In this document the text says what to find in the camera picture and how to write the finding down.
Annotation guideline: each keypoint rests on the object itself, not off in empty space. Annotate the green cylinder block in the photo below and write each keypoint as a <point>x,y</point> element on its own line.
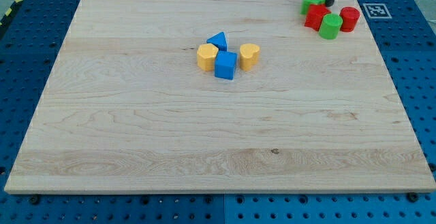
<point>330,26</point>

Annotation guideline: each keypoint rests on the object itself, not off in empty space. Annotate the white fiducial marker tag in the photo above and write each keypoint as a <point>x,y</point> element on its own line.
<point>377,11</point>

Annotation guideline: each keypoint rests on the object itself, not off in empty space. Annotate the wooden board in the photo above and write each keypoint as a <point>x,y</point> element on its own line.
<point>127,110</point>

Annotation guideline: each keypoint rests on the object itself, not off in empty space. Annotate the red star block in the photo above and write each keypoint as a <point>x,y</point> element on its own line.
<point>315,16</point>

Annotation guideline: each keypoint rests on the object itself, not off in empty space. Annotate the black bolt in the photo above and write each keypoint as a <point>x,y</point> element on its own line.
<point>34,199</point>
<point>412,197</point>

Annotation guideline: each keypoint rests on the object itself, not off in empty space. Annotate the red cylinder block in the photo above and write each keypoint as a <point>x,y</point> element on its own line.
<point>350,16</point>

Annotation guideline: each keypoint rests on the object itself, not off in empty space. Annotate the black bolt front right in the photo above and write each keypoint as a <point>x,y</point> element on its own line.
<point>412,197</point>

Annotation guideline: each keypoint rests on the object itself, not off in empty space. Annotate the yellow hexagon block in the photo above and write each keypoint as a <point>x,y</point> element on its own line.
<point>206,55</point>

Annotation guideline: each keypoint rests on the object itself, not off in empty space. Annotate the blue cube block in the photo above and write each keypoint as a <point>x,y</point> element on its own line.
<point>225,65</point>

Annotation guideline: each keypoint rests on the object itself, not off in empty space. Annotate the black bolt front left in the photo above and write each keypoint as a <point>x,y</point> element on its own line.
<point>34,199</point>

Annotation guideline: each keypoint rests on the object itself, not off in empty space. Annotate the blue triangle block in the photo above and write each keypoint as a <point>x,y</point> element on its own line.
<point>218,40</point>

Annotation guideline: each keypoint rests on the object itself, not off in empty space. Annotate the yellow heart block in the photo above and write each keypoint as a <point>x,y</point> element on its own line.
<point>249,56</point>

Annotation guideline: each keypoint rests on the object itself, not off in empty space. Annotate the green star block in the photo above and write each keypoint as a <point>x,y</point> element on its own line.
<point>306,3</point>

